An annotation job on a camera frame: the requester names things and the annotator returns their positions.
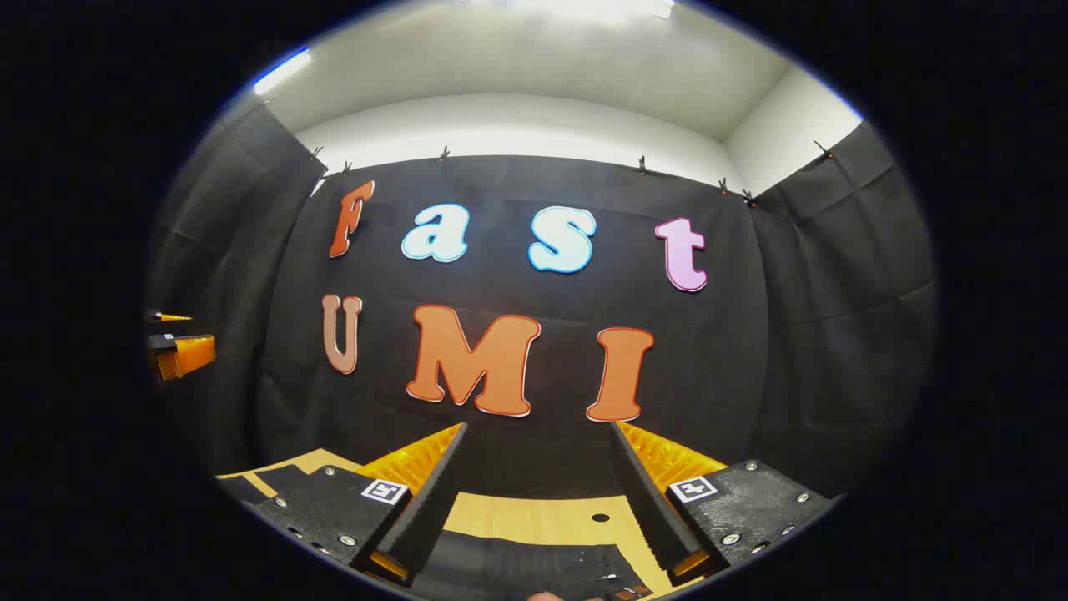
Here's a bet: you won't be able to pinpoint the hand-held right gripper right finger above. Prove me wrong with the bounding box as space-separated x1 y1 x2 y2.
609 420 838 585

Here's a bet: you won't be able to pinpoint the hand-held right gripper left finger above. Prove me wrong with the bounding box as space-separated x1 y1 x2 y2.
250 422 470 588

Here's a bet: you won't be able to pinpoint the dark grey jeans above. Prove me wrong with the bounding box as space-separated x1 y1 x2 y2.
219 465 656 601

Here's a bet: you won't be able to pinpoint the black backdrop cloth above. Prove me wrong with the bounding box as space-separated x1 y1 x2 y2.
146 100 940 502

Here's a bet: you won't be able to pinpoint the row of black cloth clips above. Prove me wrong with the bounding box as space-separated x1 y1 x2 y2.
310 140 835 208

